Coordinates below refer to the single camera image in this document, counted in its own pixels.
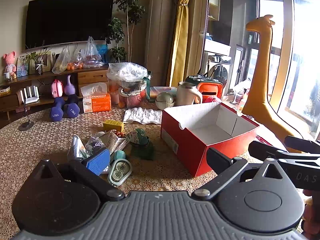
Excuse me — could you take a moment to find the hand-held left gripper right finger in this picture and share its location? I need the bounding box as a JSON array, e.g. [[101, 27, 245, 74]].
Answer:
[[191, 147, 286, 201]]

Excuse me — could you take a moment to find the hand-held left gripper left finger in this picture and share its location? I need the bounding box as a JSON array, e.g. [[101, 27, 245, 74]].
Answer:
[[37, 148, 125, 202]]

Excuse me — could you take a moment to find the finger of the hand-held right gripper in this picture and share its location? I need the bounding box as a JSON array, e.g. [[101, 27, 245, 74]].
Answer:
[[284, 135, 320, 155], [248, 140, 297, 160]]

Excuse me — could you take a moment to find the silver snack bag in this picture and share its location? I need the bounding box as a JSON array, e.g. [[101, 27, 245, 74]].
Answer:
[[100, 130, 130, 153]]

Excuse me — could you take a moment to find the red shoe box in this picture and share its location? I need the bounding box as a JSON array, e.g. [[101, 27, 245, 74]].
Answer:
[[160, 102, 260, 177]]

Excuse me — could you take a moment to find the small yellow box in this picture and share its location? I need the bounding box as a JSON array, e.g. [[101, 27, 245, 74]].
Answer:
[[103, 119, 125, 132]]

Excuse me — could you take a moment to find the person's right hand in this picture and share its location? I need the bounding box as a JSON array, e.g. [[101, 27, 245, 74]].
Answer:
[[301, 189, 320, 240]]

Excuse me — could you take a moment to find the red clip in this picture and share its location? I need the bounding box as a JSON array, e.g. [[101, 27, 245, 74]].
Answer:
[[255, 134, 273, 146]]

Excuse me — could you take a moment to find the silver foil packet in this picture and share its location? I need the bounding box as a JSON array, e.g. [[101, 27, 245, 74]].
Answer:
[[67, 135, 87, 161]]

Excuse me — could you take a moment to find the green printed pouch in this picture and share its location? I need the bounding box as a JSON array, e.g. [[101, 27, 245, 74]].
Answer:
[[126, 128, 150, 145]]

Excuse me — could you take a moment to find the orange tissue pack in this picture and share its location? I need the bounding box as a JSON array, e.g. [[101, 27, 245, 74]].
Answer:
[[80, 82, 112, 113]]

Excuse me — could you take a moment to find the purple dumbbell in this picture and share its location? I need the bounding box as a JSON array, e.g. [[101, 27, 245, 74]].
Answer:
[[64, 94, 80, 118], [50, 97, 66, 122]]

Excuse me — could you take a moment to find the white paper towel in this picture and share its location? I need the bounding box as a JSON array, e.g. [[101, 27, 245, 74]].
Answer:
[[123, 107, 163, 125]]

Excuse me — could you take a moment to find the white plastic bag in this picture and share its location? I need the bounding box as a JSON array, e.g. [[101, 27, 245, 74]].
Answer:
[[232, 78, 251, 96]]

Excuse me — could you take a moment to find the translucent plastic container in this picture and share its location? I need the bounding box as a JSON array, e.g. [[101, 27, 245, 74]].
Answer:
[[109, 81, 121, 105]]

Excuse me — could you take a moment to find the yellow giraffe plush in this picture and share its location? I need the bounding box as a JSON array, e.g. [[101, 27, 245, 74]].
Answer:
[[241, 14, 309, 153]]

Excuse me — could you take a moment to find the orange storage case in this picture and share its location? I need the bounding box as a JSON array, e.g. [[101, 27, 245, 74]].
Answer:
[[185, 75, 224, 103]]

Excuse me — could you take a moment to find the cream mug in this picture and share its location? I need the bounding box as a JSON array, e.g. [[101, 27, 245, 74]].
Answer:
[[176, 81, 203, 106]]

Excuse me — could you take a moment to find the purple kettlebell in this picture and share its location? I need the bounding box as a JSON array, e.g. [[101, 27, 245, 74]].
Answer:
[[64, 74, 76, 96]]

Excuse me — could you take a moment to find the black phone stand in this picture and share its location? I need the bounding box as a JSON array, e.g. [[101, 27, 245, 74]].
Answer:
[[19, 100, 34, 131]]

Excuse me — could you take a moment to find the round green lidded bowl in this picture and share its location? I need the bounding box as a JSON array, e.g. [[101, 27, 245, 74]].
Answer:
[[155, 92, 175, 110]]

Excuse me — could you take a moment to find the pink toy case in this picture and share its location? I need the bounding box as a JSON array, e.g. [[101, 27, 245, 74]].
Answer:
[[51, 79, 63, 98]]

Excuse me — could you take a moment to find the wooden cabinet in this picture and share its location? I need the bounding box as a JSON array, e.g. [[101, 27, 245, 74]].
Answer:
[[0, 65, 110, 120]]

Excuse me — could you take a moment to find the clear bead organizer box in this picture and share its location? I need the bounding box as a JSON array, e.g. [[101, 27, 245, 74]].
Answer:
[[150, 86, 178, 100]]

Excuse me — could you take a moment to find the window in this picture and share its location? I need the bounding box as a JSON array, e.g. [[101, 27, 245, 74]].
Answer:
[[257, 0, 320, 130]]

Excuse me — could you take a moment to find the washing machine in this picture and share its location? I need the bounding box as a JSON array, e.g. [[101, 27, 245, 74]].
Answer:
[[204, 51, 232, 92]]

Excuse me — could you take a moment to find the green ribbon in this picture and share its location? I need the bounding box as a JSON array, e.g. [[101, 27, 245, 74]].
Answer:
[[143, 76, 152, 100]]

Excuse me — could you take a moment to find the clear plastic bag with bowl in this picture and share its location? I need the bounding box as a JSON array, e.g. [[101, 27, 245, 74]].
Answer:
[[107, 62, 150, 90]]

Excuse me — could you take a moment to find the white router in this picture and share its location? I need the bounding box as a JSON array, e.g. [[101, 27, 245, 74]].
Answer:
[[20, 86, 40, 104]]

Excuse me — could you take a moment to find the bag of oranges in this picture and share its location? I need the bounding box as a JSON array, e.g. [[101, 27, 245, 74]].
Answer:
[[66, 59, 84, 71]]

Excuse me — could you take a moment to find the plastic bag of yellow fruit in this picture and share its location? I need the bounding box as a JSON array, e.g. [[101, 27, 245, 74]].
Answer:
[[52, 47, 72, 74]]

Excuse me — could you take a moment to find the plastic bag with red items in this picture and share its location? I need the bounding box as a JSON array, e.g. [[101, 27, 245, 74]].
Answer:
[[80, 36, 104, 68]]

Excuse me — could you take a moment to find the blue plastic bag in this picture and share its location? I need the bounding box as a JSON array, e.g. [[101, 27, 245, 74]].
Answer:
[[96, 44, 110, 64]]

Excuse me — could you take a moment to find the small potted plant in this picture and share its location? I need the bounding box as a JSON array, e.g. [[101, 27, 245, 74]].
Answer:
[[25, 47, 48, 75]]

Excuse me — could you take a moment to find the white cabinet top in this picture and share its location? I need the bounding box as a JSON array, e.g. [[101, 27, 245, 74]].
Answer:
[[204, 39, 232, 56]]

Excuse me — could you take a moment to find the yellow curtain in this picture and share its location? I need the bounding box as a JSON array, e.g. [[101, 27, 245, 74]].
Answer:
[[166, 0, 195, 87]]

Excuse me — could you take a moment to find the pink plush doll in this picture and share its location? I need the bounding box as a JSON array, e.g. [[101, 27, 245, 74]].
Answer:
[[3, 51, 17, 80]]

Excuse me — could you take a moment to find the beige standing air conditioner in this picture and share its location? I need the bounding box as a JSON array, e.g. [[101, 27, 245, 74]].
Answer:
[[144, 0, 177, 69]]

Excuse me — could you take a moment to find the black television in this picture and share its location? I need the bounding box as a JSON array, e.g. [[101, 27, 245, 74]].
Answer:
[[25, 0, 114, 50]]

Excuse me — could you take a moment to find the tall potted tree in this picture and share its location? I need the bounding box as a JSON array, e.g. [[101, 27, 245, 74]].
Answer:
[[105, 0, 146, 63]]

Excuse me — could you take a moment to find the wooden picture frame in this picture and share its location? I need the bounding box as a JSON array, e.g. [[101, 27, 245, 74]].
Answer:
[[29, 51, 52, 74]]

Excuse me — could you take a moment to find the small photo frame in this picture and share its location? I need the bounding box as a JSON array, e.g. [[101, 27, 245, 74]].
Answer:
[[16, 55, 30, 78]]

